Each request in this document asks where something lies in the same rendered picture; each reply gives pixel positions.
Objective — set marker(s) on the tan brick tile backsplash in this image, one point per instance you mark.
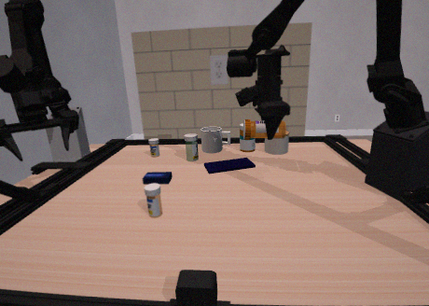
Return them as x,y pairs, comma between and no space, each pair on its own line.
183,84

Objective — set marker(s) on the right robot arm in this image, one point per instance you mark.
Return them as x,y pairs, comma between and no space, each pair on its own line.
388,84

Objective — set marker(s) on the orange pill bottle with white label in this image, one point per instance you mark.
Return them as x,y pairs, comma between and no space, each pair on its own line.
258,130

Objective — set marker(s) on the grey pill bottle cap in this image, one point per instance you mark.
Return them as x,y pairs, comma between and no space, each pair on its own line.
246,129

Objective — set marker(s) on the grey mug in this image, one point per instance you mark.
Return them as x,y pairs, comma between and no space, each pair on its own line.
211,141

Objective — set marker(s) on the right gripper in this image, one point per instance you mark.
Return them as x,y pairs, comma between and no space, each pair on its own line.
274,112

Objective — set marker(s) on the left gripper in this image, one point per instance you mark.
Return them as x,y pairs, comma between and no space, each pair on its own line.
34,118

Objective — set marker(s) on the small white pill bottle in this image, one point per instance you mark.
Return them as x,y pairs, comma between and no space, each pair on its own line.
154,147

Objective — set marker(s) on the white-capped pill bottle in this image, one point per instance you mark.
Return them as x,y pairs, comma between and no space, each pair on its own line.
192,146

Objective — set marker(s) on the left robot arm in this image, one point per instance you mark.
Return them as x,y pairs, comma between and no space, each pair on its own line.
27,52

